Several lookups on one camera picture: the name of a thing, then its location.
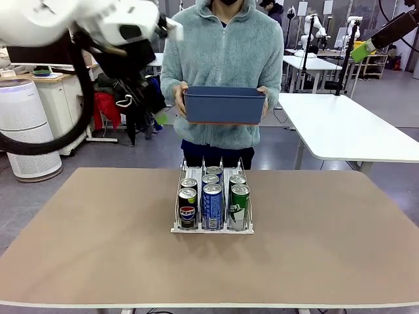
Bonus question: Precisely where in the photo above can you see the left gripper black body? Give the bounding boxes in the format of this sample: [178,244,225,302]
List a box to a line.
[94,37,157,79]

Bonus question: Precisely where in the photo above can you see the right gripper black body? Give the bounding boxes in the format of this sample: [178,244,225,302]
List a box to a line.
[371,9,419,50]

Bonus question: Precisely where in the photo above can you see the blue plastic bin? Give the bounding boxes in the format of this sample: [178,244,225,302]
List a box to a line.
[183,86,266,126]

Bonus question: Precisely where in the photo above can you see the green beverage can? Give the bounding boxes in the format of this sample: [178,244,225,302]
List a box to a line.
[228,174,248,188]
[230,184,251,230]

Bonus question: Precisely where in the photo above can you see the clear acrylic can dispenser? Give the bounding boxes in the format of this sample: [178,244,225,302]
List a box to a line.
[170,156,255,236]

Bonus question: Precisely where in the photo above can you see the person's right hand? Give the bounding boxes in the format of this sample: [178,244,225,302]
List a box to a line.
[174,81,190,120]

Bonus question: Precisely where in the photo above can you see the person's left hand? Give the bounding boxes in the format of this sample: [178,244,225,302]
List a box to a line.
[257,85,271,117]

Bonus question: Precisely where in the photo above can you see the wooden shelf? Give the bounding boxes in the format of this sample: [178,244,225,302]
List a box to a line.
[358,54,390,80]

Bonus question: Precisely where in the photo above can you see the white background table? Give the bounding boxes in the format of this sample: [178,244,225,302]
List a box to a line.
[147,52,164,78]
[283,54,344,94]

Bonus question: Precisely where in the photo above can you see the black jacket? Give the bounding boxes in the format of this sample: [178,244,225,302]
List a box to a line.
[94,71,166,147]

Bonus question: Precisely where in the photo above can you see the black tripod stand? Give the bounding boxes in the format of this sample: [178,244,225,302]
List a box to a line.
[323,19,361,97]

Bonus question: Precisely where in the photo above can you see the stacked cardboard boxes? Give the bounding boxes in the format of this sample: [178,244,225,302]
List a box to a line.
[81,48,96,66]

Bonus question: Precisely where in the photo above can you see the person's blue undershirt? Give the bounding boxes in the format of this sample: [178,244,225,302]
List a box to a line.
[181,139,256,156]

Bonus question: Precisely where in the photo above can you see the red jacket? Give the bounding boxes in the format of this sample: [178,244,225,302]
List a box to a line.
[93,92,122,131]

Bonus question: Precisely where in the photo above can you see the black keyboard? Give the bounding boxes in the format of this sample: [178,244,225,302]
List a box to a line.
[51,65,91,74]

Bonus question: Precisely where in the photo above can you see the black Pepsi can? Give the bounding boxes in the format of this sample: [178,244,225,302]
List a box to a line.
[177,187,198,229]
[179,177,199,194]

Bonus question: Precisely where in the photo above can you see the white side table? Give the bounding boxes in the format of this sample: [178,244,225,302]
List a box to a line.
[277,92,419,179]

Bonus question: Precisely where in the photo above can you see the white cabinet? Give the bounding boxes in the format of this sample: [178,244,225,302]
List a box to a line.
[32,72,96,156]

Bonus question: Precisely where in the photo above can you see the person in teal fleece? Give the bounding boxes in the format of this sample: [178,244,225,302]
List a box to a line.
[159,0,285,150]

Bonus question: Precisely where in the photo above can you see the black computer monitor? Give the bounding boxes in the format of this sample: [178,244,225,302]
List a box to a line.
[6,45,77,65]

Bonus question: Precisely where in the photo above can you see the person's black pants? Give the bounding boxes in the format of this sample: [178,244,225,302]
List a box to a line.
[182,148,255,171]

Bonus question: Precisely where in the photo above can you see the background person dark jacket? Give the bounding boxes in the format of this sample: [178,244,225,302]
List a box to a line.
[259,0,285,29]

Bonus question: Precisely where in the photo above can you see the white air purifier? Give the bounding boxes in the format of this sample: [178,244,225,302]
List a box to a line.
[0,78,63,183]

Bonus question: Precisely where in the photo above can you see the black right arm hose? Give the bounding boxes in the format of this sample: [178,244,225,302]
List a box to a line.
[378,0,419,53]

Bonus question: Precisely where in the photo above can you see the black arm hose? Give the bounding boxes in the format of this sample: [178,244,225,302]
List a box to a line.
[378,0,419,53]
[0,27,96,155]

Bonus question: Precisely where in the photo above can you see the black left arm hose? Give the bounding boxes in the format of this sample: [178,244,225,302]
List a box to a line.
[0,27,96,155]

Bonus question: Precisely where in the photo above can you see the white clothes rack frame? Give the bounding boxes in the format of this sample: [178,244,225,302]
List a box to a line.
[78,94,119,144]

